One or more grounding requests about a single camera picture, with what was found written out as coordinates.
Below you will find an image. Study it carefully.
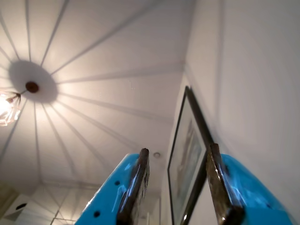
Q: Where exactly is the plastic gripper finger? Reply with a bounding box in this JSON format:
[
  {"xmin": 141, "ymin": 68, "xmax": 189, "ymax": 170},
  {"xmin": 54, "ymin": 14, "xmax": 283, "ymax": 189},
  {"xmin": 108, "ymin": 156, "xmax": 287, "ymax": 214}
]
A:
[
  {"xmin": 206, "ymin": 142, "xmax": 300, "ymax": 225},
  {"xmin": 74, "ymin": 148, "xmax": 150, "ymax": 225}
]

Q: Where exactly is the black framed picture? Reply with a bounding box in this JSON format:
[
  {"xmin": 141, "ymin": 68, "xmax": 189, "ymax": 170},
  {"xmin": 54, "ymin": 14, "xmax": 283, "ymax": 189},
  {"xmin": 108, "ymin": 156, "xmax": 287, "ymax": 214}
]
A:
[{"xmin": 166, "ymin": 85, "xmax": 215, "ymax": 225}]

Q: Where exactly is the white box with dark hole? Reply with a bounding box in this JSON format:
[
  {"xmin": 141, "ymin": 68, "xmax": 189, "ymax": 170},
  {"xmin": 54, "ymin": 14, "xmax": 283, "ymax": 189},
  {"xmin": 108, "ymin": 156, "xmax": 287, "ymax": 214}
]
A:
[{"xmin": 3, "ymin": 193, "xmax": 36, "ymax": 222}]

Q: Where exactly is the glass pendant ceiling lamp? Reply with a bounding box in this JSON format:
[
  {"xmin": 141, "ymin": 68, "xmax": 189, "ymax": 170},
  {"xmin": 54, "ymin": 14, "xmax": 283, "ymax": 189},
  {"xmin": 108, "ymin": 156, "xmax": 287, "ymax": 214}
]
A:
[{"xmin": 0, "ymin": 91, "xmax": 28, "ymax": 127}]

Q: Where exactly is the brown round ceiling rose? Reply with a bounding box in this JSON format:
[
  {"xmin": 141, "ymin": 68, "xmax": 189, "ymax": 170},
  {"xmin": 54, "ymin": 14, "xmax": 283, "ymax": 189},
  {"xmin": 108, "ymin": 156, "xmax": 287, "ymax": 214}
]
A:
[{"xmin": 25, "ymin": 81, "xmax": 40, "ymax": 94}]

